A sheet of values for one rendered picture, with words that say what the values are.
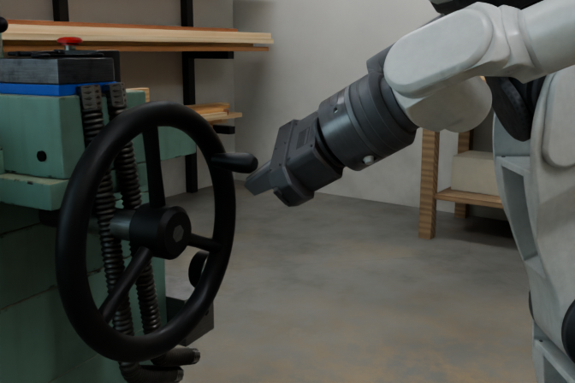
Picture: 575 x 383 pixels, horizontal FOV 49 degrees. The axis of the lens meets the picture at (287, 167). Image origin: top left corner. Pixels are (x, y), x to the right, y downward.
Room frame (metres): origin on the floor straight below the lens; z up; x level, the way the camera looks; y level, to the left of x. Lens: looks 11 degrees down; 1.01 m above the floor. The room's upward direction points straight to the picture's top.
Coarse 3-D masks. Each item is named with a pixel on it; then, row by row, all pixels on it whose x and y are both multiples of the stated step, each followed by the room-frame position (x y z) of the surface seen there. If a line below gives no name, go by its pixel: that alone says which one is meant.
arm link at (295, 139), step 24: (336, 96) 0.67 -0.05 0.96; (312, 120) 0.72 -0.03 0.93; (336, 120) 0.66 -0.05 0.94; (288, 144) 0.71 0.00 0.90; (312, 144) 0.67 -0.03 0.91; (336, 144) 0.66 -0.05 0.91; (360, 144) 0.65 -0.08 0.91; (288, 168) 0.68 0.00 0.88; (312, 168) 0.67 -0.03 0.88; (336, 168) 0.68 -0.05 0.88; (360, 168) 0.68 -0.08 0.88; (288, 192) 0.67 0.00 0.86; (312, 192) 0.69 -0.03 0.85
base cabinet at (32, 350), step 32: (128, 256) 0.89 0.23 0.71; (96, 288) 0.83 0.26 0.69; (160, 288) 0.95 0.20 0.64; (0, 320) 0.70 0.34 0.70; (32, 320) 0.73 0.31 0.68; (64, 320) 0.78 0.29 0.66; (160, 320) 0.95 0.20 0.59; (0, 352) 0.69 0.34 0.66; (32, 352) 0.73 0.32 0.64; (64, 352) 0.78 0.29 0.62; (96, 352) 0.82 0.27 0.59
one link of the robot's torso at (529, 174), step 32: (544, 96) 0.81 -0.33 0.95; (544, 128) 0.81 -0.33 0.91; (512, 160) 0.92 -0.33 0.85; (544, 160) 0.81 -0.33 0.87; (512, 192) 0.93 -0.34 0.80; (544, 192) 0.81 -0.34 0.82; (512, 224) 0.93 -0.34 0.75; (544, 224) 0.83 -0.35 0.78; (544, 256) 0.84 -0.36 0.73; (544, 288) 0.88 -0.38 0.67; (544, 320) 0.90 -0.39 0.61
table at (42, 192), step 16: (160, 128) 0.96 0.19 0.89; (176, 128) 1.00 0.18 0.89; (160, 144) 0.96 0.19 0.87; (176, 144) 1.00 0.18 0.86; (192, 144) 1.03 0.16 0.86; (0, 160) 0.71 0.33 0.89; (0, 176) 0.69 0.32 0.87; (16, 176) 0.69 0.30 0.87; (32, 176) 0.69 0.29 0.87; (112, 176) 0.73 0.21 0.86; (144, 176) 0.78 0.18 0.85; (0, 192) 0.69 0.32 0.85; (16, 192) 0.68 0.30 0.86; (32, 192) 0.67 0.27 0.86; (48, 192) 0.65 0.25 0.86; (48, 208) 0.65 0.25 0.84
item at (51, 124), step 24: (0, 96) 0.71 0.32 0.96; (24, 96) 0.70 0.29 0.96; (48, 96) 0.69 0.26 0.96; (72, 96) 0.69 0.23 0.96; (144, 96) 0.79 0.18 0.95; (0, 120) 0.72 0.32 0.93; (24, 120) 0.70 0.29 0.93; (48, 120) 0.68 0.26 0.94; (72, 120) 0.69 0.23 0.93; (0, 144) 0.72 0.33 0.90; (24, 144) 0.70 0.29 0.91; (48, 144) 0.68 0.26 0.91; (72, 144) 0.68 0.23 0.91; (24, 168) 0.70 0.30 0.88; (48, 168) 0.68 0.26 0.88; (72, 168) 0.68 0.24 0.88
